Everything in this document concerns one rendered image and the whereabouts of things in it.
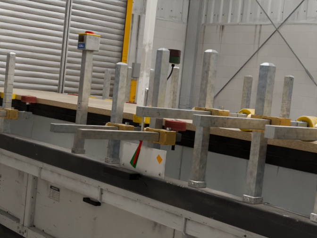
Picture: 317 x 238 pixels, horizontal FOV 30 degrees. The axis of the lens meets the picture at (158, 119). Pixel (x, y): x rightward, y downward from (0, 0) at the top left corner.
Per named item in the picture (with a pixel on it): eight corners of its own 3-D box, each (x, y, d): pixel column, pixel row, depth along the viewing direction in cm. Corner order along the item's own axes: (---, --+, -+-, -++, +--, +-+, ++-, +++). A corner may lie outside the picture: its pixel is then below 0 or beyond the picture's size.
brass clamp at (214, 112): (216, 125, 191) (218, 109, 190) (187, 120, 201) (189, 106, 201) (229, 125, 195) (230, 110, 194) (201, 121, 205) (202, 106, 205)
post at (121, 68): (109, 182, 237) (120, 62, 234) (104, 180, 240) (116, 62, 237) (116, 181, 239) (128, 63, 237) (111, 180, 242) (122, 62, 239)
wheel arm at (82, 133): (81, 141, 192) (82, 128, 192) (75, 140, 195) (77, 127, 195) (180, 143, 220) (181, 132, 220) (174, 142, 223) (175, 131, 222)
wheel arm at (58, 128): (54, 134, 214) (54, 123, 214) (49, 133, 217) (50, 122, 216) (147, 137, 242) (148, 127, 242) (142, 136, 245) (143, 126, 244)
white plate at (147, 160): (162, 179, 210) (165, 151, 210) (119, 166, 230) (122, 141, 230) (163, 179, 211) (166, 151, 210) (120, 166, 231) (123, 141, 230)
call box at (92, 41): (85, 51, 252) (87, 32, 251) (76, 50, 257) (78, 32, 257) (98, 53, 256) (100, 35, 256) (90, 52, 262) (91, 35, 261)
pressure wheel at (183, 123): (171, 151, 215) (175, 120, 214) (157, 148, 221) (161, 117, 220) (187, 151, 220) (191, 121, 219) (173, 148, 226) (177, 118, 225)
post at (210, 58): (196, 192, 198) (211, 49, 196) (188, 190, 201) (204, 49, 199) (203, 192, 201) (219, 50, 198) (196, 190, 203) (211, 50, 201)
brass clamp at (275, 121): (277, 135, 172) (279, 117, 171) (242, 129, 182) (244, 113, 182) (290, 135, 176) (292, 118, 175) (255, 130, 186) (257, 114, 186)
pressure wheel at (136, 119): (149, 143, 238) (152, 114, 237) (129, 140, 238) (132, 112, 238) (150, 141, 246) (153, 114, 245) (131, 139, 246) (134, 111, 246)
